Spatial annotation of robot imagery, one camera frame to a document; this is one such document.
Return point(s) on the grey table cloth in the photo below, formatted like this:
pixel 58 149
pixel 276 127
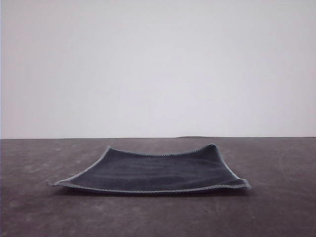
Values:
pixel 158 217

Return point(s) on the purple towel with grey hem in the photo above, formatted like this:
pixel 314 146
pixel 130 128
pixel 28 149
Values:
pixel 153 170

